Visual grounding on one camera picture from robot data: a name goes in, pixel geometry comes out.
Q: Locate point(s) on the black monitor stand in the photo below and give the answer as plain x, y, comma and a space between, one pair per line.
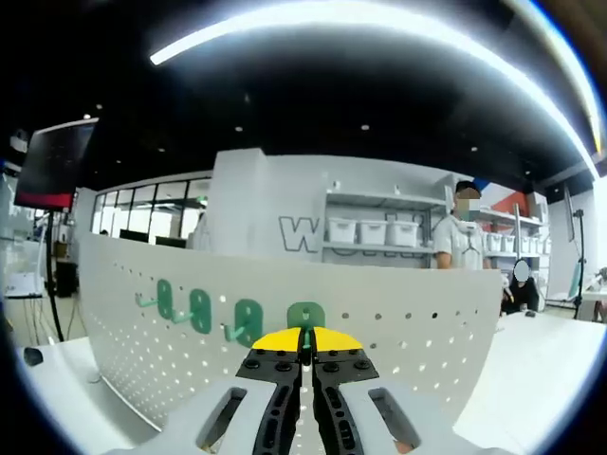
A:
49, 265

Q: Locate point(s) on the red blue wall banner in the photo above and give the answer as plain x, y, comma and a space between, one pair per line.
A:
505, 201

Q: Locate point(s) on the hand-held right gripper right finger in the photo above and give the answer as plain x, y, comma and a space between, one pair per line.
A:
346, 365

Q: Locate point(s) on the black tripod stand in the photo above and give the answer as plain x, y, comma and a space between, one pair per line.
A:
580, 265

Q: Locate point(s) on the white perforated mounting plate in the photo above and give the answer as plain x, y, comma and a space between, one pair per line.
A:
417, 289

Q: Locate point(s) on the green hook assembly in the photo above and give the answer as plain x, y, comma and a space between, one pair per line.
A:
166, 310
296, 315
201, 327
246, 337

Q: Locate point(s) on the black hanging monitor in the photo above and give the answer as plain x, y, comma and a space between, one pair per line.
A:
52, 161

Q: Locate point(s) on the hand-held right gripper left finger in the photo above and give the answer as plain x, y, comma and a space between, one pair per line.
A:
265, 365

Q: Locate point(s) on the ceiling light strip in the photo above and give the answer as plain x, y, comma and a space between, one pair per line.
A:
161, 56

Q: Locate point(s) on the black computer mouse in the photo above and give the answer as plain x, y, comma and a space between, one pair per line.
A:
32, 355

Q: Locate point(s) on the white storage bin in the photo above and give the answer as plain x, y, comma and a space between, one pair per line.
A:
402, 233
342, 230
372, 232

